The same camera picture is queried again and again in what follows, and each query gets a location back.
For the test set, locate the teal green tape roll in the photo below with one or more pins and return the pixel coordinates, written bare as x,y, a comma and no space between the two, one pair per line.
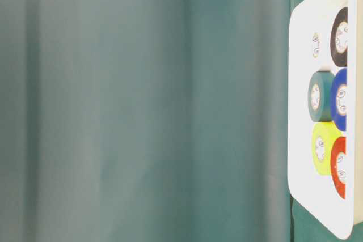
319,96

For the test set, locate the yellow tape roll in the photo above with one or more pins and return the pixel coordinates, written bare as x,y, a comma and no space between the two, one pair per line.
323,138

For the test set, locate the white tape roll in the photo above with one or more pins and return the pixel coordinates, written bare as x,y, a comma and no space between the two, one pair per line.
318,49

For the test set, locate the blue tape roll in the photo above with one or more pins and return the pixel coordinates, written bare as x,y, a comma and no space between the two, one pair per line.
339,98

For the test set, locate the red orange tape roll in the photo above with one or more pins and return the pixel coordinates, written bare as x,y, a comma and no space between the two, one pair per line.
338,166

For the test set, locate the black tape roll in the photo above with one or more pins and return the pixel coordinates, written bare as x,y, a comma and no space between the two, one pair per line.
339,38

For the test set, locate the white plastic tray case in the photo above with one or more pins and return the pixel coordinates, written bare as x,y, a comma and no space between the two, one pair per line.
317,193

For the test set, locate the green table cloth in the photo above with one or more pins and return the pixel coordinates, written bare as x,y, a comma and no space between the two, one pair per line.
147,120

